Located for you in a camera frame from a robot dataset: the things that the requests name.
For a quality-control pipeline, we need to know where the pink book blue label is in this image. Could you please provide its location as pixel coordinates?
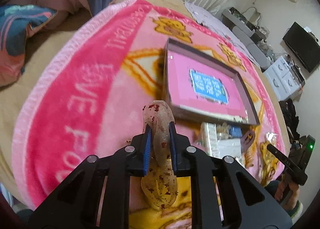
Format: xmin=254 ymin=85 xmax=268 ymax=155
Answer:
xmin=167 ymin=50 xmax=247 ymax=118

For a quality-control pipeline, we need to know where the white comb hair clip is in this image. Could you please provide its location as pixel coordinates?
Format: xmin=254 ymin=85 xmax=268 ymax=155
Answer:
xmin=200 ymin=122 xmax=219 ymax=157

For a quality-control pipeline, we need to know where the yellow hair ties bag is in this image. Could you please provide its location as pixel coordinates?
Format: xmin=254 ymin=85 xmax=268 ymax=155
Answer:
xmin=265 ymin=132 xmax=278 ymax=147

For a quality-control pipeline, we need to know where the white drawer cabinet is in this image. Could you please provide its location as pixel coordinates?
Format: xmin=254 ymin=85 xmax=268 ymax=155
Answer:
xmin=264 ymin=56 xmax=305 ymax=101

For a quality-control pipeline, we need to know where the white packet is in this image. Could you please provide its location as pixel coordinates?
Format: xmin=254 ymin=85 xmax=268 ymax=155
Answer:
xmin=217 ymin=138 xmax=242 ymax=158

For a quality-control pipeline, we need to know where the person's right hand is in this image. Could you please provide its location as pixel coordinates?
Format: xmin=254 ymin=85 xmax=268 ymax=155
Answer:
xmin=274 ymin=175 xmax=299 ymax=211

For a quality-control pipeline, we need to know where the black flat television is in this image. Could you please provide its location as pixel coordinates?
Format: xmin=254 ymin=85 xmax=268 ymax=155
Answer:
xmin=283 ymin=22 xmax=320 ymax=73

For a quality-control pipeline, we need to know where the small blue box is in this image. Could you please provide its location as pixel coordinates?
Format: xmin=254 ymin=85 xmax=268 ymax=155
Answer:
xmin=229 ymin=126 xmax=243 ymax=138

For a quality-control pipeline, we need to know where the sheer speckled bow hair accessory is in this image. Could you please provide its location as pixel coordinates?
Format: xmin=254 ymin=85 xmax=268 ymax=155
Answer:
xmin=141 ymin=100 xmax=178 ymax=211

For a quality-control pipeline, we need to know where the blue floral pillow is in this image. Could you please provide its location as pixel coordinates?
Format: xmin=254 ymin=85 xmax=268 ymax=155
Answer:
xmin=0 ymin=5 xmax=57 ymax=87

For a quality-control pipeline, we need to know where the tan bed sheet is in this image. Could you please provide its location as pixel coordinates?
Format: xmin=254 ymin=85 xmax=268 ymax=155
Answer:
xmin=1 ymin=0 xmax=194 ymax=206

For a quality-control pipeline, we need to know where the maroon oval hair clip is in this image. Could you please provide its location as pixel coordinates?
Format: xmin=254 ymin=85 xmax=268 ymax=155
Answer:
xmin=240 ymin=130 xmax=255 ymax=153

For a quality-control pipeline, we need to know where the shallow cardboard box tray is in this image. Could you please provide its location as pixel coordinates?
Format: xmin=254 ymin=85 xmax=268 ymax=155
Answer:
xmin=163 ymin=38 xmax=260 ymax=126

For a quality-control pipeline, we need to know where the clear claw hair clip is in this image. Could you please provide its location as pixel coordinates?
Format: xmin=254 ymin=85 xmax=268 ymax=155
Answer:
xmin=216 ymin=122 xmax=232 ymax=140

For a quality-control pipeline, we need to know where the lilac sheet on bed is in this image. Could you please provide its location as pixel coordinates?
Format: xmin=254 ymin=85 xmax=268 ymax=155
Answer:
xmin=184 ymin=1 xmax=260 ymax=67

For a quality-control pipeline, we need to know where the pink bear print blanket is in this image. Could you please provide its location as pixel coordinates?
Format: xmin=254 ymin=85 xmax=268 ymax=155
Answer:
xmin=12 ymin=0 xmax=280 ymax=209

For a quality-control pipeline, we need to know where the grey bed footboard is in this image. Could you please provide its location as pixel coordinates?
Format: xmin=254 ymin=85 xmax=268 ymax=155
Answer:
xmin=221 ymin=9 xmax=271 ymax=72

